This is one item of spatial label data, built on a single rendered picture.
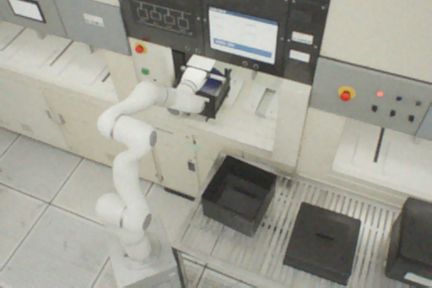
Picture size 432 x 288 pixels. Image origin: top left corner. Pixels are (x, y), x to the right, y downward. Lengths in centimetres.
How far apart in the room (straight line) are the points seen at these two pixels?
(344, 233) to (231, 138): 73
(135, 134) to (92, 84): 123
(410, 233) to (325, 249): 36
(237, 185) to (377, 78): 93
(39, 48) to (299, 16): 193
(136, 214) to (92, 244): 138
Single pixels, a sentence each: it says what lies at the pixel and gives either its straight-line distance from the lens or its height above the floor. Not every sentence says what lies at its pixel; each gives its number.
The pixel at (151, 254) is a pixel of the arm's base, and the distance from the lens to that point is 215.
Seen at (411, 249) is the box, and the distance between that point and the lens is 200.
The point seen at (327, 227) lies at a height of 86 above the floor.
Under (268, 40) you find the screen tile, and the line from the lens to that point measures 177.
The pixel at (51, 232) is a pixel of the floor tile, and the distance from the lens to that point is 325.
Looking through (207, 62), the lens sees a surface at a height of 127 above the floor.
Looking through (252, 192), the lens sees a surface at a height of 79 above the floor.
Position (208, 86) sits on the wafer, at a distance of 225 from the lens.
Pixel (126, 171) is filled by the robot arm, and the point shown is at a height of 136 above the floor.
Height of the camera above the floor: 273
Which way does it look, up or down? 51 degrees down
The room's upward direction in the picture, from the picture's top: 3 degrees counter-clockwise
